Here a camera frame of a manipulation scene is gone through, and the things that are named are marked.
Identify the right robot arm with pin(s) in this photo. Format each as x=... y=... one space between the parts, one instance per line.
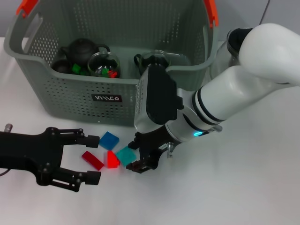
x=234 y=93

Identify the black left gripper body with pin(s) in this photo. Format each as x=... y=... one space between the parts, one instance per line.
x=30 y=152

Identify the green toy brick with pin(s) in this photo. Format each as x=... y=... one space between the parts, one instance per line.
x=77 y=69
x=105 y=72

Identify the bright red slope brick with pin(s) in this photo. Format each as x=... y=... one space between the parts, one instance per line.
x=112 y=160

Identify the blue square toy tile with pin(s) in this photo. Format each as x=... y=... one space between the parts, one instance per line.
x=109 y=140

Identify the glass teacup black base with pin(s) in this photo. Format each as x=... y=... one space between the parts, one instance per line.
x=152 y=59
x=98 y=63

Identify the teal square toy tile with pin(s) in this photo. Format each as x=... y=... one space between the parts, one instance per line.
x=126 y=155

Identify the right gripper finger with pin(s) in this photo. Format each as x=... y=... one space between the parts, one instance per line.
x=143 y=166
x=134 y=144

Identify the dark red toy brick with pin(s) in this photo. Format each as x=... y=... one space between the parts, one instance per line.
x=92 y=160

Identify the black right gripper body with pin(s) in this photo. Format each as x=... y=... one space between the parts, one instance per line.
x=152 y=143

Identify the dark clay teapot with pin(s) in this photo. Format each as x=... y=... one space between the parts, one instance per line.
x=80 y=52

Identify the dark clay teacup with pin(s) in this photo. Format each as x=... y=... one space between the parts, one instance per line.
x=61 y=66

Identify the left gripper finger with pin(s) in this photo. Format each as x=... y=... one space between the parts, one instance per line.
x=91 y=178
x=91 y=141

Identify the grey perforated storage bin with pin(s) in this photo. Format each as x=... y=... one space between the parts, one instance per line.
x=70 y=98

